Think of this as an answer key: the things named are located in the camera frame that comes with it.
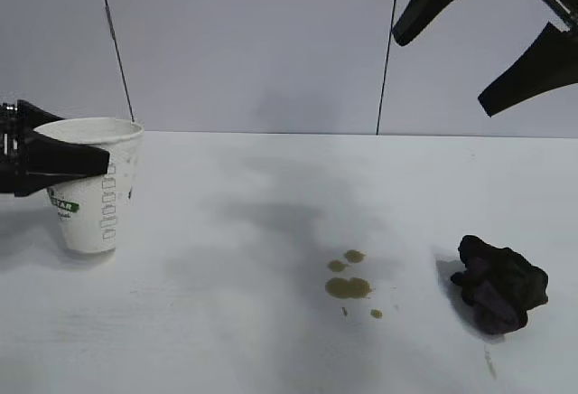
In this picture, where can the white paper coffee cup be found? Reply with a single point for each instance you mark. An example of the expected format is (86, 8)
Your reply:
(90, 227)

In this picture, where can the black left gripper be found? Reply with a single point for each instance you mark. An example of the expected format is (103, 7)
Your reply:
(9, 141)

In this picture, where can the medium brown coffee drop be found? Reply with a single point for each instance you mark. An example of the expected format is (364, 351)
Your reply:
(353, 256)
(337, 266)

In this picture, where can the tiny brown coffee drop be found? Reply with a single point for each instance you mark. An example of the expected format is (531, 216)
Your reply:
(376, 313)

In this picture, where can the large brown coffee puddle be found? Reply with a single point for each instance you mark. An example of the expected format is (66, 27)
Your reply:
(345, 287)

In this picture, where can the dark cloth rag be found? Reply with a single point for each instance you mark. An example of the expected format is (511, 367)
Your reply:
(506, 285)

